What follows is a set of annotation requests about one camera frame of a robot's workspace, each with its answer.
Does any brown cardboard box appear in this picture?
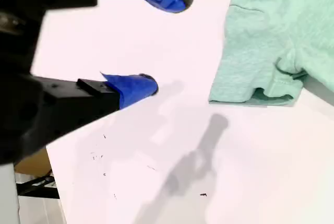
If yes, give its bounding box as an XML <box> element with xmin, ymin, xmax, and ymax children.
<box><xmin>14</xmin><ymin>147</ymin><xmax>53</xmax><ymax>176</ymax></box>

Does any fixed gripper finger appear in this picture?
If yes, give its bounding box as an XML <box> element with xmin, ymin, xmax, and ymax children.
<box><xmin>26</xmin><ymin>72</ymin><xmax>159</xmax><ymax>157</ymax></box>

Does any black metal frame bar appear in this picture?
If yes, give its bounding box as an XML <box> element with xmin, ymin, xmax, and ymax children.
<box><xmin>15</xmin><ymin>174</ymin><xmax>61</xmax><ymax>200</ymax></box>

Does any pale green T-shirt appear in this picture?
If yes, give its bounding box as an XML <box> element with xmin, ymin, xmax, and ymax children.
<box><xmin>208</xmin><ymin>0</ymin><xmax>334</xmax><ymax>107</ymax></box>

